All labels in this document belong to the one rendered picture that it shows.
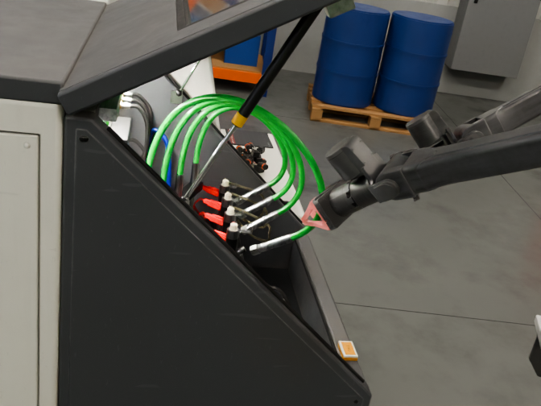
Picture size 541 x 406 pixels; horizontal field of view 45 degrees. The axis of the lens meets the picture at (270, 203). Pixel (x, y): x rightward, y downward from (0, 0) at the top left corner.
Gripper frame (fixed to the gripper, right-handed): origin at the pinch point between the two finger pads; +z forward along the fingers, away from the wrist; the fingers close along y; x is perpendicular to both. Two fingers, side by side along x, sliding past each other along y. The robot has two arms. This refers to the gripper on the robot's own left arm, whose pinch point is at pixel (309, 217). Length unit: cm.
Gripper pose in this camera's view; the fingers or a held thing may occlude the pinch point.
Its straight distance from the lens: 131.6
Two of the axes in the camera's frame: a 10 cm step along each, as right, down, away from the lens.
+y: -5.8, 4.5, -6.8
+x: 5.5, 8.3, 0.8
